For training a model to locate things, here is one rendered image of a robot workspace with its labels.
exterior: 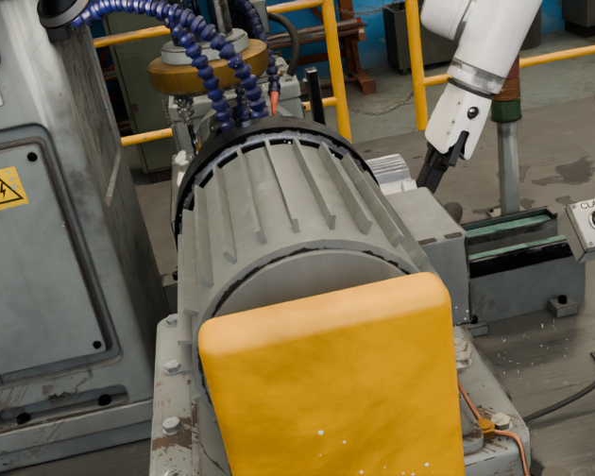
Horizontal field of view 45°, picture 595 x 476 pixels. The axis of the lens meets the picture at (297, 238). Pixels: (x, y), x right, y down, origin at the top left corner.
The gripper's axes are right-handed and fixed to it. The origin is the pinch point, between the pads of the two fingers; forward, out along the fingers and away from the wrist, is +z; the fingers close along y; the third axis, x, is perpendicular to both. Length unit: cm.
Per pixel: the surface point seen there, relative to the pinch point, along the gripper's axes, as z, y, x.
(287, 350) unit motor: -7, -74, 37
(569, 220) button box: -4.8, -18.3, -13.5
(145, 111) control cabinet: 90, 324, 35
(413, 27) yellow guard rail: -11, 239, -70
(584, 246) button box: -2.9, -22.5, -14.5
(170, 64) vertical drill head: -3.7, 2.9, 43.2
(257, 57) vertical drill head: -9.1, 0.3, 32.0
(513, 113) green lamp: -10.4, 33.2, -26.4
